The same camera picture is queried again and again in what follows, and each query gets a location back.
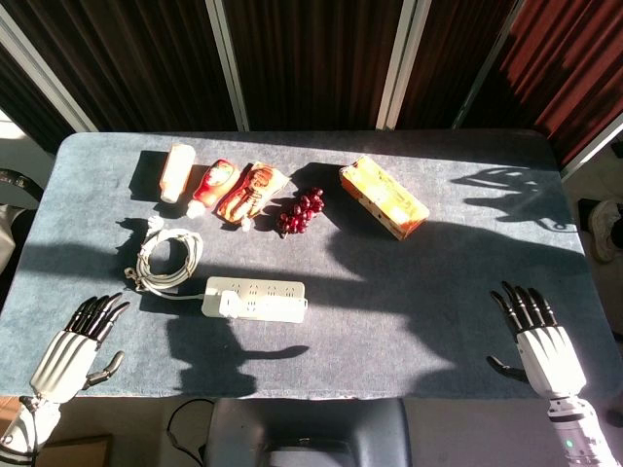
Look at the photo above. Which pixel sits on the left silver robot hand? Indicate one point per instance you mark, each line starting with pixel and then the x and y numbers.
pixel 65 357

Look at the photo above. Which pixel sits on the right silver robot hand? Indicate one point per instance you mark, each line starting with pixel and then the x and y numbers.
pixel 547 357

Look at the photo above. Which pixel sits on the white power strip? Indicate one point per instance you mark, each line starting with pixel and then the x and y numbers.
pixel 272 299

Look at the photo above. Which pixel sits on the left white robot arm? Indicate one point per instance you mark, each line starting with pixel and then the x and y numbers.
pixel 46 420

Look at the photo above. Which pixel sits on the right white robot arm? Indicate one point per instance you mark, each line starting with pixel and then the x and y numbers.
pixel 579 433

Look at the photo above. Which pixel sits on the brown wooden board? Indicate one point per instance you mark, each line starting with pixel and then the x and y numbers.
pixel 78 452

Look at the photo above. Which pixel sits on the white sneaker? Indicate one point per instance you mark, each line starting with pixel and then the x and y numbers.
pixel 606 228

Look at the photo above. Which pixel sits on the blue-grey tablecloth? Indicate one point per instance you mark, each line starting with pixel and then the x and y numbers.
pixel 414 301

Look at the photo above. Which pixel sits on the dark chair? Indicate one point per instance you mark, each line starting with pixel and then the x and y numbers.
pixel 14 187

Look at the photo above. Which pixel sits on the beige squeeze bottle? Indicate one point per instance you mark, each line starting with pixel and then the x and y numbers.
pixel 176 170

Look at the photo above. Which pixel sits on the orange cardboard box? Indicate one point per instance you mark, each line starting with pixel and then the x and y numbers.
pixel 384 197

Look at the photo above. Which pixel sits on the red ketchup bottle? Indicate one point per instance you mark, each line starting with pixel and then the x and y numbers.
pixel 216 182

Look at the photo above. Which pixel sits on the orange snack pouch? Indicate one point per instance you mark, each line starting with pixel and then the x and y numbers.
pixel 250 192

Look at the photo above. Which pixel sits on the dark folding screen panel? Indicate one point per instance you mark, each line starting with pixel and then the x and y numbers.
pixel 569 63
pixel 24 112
pixel 136 63
pixel 311 58
pixel 452 58

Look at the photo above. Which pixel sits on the dark red grape bunch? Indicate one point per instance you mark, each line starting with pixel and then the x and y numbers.
pixel 302 211

